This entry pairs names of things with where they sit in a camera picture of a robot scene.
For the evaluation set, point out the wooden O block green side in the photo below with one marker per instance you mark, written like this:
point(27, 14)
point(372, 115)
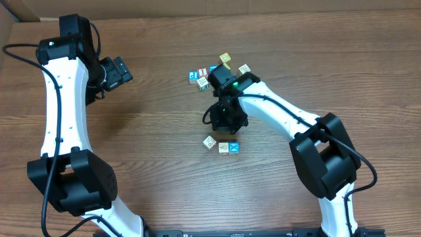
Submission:
point(209, 142)

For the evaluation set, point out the yellow block far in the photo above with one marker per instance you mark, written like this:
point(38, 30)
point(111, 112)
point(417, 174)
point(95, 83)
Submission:
point(224, 58)

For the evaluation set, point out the blue P letter block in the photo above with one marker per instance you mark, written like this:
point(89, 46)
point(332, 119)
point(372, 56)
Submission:
point(193, 76)

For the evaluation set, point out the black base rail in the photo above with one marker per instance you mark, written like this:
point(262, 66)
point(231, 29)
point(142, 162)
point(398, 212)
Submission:
point(298, 232)

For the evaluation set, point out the blue X letter block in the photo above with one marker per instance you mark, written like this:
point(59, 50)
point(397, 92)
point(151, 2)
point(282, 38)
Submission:
point(233, 147)

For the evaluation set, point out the wooden W block green side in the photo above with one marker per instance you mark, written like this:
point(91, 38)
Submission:
point(203, 83)

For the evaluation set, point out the wooden block yellow side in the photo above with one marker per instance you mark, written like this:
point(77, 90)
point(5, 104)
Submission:
point(243, 69)

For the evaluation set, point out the wooden block red side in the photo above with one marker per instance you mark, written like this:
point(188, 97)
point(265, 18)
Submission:
point(223, 148)

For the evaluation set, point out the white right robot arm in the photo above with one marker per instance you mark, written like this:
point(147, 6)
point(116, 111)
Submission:
point(323, 154)

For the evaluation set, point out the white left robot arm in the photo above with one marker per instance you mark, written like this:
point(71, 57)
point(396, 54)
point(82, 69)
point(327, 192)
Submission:
point(70, 176)

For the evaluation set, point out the red I letter block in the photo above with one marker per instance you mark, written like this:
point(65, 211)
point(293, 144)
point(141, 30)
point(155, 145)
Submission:
point(202, 72)

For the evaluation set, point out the brown cardboard wall panel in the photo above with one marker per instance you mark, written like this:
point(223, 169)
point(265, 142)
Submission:
point(34, 10)

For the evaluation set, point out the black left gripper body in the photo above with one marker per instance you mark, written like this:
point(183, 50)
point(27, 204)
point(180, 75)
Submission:
point(122, 70)

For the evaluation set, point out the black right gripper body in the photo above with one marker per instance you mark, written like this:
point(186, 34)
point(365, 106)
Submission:
point(228, 122)

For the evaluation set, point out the blue J letter block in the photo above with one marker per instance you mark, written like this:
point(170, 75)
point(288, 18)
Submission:
point(212, 67)

